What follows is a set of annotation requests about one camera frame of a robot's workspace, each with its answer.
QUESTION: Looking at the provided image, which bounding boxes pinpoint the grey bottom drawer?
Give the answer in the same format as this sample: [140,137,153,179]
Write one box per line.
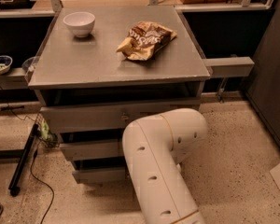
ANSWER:
[72,156,127,184]

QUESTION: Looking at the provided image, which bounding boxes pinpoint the grey drawer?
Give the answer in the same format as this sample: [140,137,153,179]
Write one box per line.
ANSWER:
[72,156,127,184]
[60,131,123,161]
[41,98,200,133]

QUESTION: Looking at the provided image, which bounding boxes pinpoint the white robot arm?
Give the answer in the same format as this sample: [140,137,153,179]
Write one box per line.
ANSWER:
[122,108,207,224]

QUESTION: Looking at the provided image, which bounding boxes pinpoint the grey top drawer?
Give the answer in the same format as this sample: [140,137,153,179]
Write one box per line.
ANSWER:
[41,98,200,133]

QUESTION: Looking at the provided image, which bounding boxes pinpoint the grey middle drawer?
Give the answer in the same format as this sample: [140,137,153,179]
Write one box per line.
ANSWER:
[60,131,123,161]

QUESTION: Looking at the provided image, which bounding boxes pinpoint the grey drawer cabinet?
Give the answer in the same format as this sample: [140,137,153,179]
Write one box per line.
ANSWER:
[27,5,212,173]

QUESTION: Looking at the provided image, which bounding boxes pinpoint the brown chip bag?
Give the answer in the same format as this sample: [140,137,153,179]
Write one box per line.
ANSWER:
[117,21,177,61]

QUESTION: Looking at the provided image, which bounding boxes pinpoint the white ceramic bowl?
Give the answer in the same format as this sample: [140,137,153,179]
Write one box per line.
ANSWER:
[63,11,95,37]

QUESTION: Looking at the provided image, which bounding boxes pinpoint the clear glass bowl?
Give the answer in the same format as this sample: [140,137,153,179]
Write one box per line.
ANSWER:
[21,56,39,72]

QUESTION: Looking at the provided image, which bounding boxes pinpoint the blue patterned bowl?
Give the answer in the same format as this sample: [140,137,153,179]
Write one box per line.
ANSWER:
[0,55,13,75]

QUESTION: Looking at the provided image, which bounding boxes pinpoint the black metal floor bar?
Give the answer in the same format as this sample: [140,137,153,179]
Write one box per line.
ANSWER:
[8,124,38,197]

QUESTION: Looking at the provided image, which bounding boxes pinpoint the grey side rail block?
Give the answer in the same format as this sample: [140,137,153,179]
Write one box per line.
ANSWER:
[203,57,254,78]

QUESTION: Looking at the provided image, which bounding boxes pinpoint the green packet in wire basket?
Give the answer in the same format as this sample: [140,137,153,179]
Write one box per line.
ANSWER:
[40,119,56,146]

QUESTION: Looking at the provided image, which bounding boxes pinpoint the black floor cable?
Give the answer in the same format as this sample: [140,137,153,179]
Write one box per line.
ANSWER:
[0,77,56,224]

